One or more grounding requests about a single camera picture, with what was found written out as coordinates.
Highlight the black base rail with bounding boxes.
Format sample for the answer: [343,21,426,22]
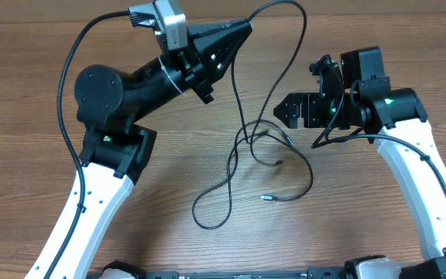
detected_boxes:
[87,255,413,279]

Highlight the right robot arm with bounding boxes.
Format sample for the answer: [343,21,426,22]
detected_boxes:
[273,46,446,278]

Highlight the cardboard board backdrop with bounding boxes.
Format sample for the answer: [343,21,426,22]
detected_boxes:
[0,0,446,23]

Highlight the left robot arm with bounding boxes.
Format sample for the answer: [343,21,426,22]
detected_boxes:
[28,19,252,278]

